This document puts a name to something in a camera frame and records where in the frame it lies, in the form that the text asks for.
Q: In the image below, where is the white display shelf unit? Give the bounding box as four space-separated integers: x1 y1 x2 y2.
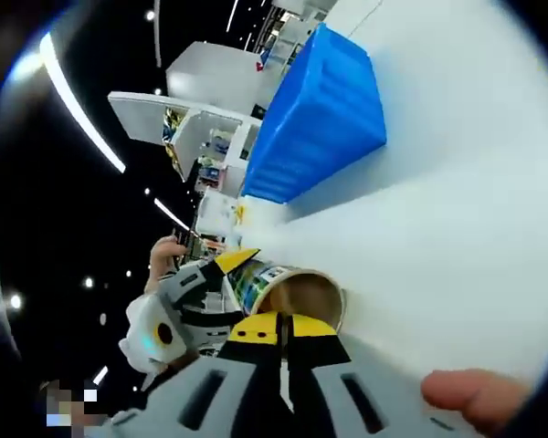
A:
106 89 265 193

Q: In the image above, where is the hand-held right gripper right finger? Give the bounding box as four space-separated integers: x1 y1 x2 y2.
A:
284 313 458 438

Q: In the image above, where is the white square pillar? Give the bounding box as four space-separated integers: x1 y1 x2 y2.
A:
165 40 269 111

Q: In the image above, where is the blue plastic box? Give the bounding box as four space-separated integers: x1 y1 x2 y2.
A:
240 21 389 206

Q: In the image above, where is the row of colourful snack packets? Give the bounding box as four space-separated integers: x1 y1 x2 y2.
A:
162 107 184 171

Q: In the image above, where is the person's left hand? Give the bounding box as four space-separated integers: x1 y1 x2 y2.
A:
144 235 189 296

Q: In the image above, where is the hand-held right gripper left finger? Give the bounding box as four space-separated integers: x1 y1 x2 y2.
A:
143 310 288 438

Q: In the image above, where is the person's right hand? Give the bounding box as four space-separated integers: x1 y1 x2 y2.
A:
420 368 534 435

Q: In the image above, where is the curved ceiling light strip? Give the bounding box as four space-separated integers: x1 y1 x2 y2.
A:
37 30 128 175

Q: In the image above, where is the green chip container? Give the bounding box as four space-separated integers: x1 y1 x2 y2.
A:
222 257 349 333

